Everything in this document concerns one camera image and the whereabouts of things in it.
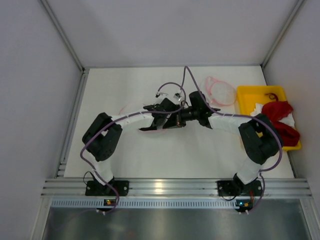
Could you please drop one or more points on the red garment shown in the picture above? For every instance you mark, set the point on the red garment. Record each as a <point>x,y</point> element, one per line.
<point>280,115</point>

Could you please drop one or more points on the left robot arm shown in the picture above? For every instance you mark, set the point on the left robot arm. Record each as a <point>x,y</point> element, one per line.
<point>101,139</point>

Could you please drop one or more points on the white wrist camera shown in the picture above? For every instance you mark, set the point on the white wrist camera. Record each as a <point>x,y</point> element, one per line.
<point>161,94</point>
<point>178,96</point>

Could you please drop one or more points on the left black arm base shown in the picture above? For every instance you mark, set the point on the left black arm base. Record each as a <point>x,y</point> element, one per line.
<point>96,189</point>

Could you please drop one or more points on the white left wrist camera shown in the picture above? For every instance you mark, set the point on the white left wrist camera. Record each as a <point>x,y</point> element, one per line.
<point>161,94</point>

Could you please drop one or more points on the white garment in bin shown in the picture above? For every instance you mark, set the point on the white garment in bin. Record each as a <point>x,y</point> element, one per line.
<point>260,108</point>

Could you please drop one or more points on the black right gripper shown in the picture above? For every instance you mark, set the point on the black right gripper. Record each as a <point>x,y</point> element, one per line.
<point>178,119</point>

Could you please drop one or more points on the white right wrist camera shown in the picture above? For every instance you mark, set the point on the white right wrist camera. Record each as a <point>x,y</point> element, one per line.
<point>178,96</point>

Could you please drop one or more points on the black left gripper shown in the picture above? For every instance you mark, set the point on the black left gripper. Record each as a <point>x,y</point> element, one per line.
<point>160,116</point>

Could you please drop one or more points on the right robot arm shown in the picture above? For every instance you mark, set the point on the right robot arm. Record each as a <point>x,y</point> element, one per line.
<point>259,137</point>

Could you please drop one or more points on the yellow plastic bin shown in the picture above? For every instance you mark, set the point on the yellow plastic bin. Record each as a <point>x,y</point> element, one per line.
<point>248,96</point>

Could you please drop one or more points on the perforated cable duct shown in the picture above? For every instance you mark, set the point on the perforated cable duct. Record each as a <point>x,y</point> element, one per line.
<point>146,203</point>

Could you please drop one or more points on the aluminium front rail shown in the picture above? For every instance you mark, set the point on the aluminium front rail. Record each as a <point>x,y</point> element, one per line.
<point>275,188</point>

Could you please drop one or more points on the white pink-trimmed laundry bag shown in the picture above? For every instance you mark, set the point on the white pink-trimmed laundry bag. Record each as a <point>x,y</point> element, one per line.
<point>218,93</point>
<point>138,121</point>

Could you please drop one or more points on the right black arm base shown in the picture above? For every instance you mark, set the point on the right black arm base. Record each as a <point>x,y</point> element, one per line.
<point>230,189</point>

